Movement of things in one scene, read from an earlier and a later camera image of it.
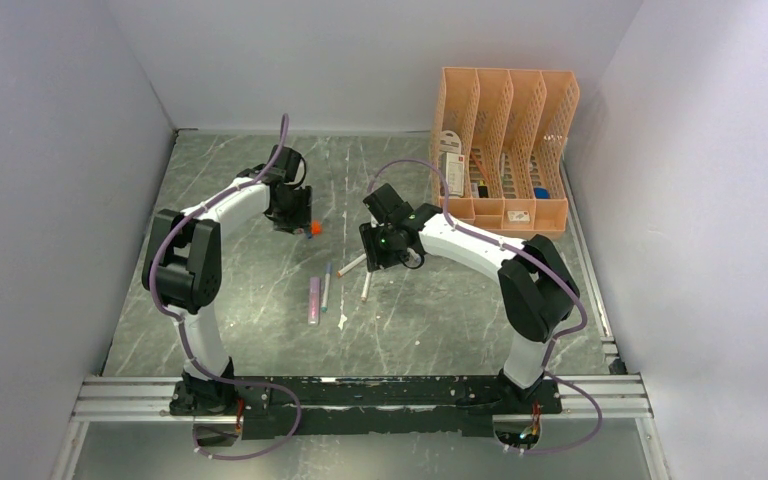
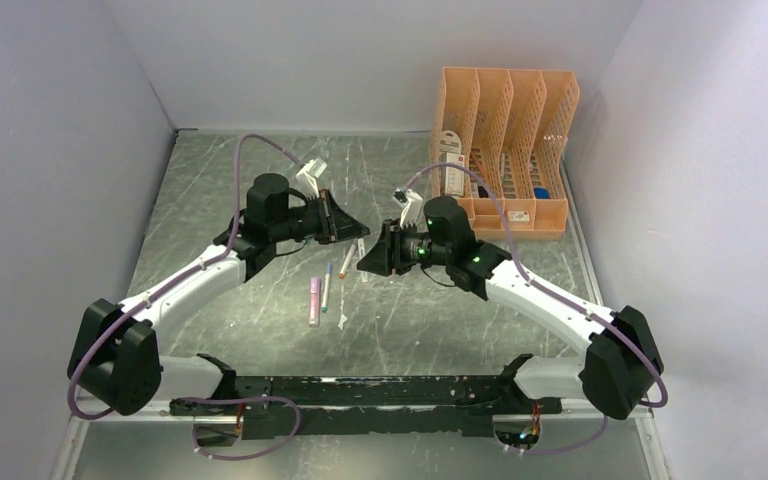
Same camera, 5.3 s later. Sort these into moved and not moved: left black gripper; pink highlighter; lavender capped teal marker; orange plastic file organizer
Moved: left black gripper
Not moved: orange plastic file organizer; lavender capped teal marker; pink highlighter
